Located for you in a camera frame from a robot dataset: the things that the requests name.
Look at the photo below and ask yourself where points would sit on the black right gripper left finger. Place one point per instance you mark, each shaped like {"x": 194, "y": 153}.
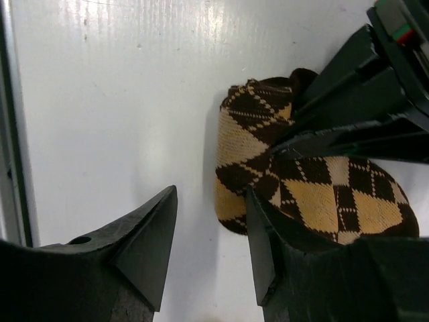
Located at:
{"x": 115, "y": 273}

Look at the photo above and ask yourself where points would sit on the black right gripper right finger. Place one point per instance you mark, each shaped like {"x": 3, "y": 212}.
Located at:
{"x": 301, "y": 276}

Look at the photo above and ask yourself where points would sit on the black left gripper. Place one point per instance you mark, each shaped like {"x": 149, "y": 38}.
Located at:
{"x": 361, "y": 84}

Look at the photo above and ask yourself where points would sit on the brown argyle sock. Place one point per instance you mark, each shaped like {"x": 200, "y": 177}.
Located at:
{"x": 338, "y": 198}

